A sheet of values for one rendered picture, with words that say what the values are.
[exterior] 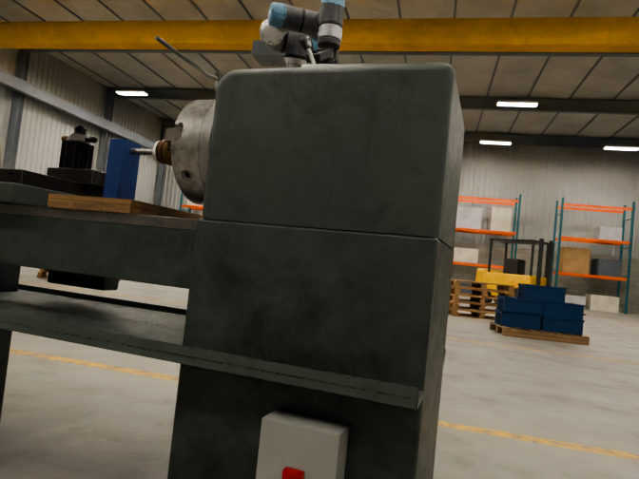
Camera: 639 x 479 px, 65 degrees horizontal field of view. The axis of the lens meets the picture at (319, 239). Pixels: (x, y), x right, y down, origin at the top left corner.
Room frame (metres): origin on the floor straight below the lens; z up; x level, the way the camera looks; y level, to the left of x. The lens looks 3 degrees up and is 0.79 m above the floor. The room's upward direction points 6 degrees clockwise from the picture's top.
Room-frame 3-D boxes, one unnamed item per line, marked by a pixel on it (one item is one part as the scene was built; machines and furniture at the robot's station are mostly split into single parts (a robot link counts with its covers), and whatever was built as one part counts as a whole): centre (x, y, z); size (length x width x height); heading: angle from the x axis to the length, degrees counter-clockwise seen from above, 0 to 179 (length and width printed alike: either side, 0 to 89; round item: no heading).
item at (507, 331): (7.69, -3.45, 0.39); 1.20 x 0.80 x 0.79; 85
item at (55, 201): (1.60, 0.61, 0.88); 0.36 x 0.30 x 0.04; 161
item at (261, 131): (1.39, -0.05, 1.06); 0.59 x 0.48 x 0.39; 71
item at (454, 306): (10.45, -3.41, 0.36); 1.26 x 0.86 x 0.73; 88
